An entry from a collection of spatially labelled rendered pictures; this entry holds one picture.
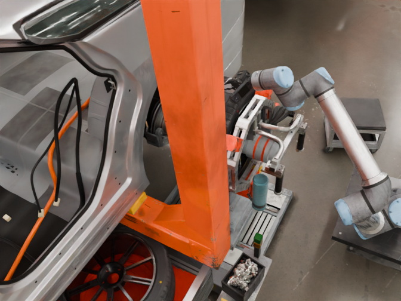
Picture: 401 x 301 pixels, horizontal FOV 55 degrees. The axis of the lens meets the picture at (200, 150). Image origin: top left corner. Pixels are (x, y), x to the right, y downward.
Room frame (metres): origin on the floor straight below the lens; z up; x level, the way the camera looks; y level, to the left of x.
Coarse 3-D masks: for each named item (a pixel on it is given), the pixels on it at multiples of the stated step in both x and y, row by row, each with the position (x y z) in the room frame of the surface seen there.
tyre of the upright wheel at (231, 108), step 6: (228, 78) 1.72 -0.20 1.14; (252, 90) 1.61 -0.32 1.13; (228, 96) 1.52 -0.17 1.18; (246, 96) 1.54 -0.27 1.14; (252, 96) 1.61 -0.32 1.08; (228, 102) 1.48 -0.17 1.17; (240, 102) 1.48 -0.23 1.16; (228, 108) 1.44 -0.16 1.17; (234, 108) 1.44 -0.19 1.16; (240, 108) 1.48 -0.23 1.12; (228, 114) 1.41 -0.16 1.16; (234, 114) 1.42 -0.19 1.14; (228, 120) 1.38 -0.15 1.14; (234, 120) 1.42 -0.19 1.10; (228, 126) 1.36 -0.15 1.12; (228, 132) 1.36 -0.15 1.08; (246, 162) 1.55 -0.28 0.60; (240, 174) 1.48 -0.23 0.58
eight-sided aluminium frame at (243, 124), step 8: (256, 96) 1.56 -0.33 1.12; (256, 104) 1.53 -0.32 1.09; (264, 104) 1.53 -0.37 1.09; (272, 104) 1.64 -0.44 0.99; (248, 112) 1.46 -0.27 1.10; (256, 112) 1.44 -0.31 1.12; (264, 112) 1.67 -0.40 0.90; (272, 112) 1.65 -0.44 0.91; (240, 120) 1.39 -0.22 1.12; (248, 120) 1.39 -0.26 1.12; (264, 120) 1.67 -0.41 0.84; (240, 128) 1.36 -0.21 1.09; (248, 128) 1.36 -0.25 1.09; (264, 128) 1.67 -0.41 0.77; (240, 136) 1.33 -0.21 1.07; (232, 152) 1.30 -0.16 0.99; (240, 152) 1.29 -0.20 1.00; (232, 160) 1.26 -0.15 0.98; (256, 160) 1.55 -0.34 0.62; (232, 168) 1.24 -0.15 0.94; (248, 168) 1.49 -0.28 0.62; (256, 168) 1.48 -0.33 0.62; (232, 176) 1.24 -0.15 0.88; (232, 184) 1.24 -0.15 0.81; (240, 184) 1.32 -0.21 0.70; (248, 184) 1.37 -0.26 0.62
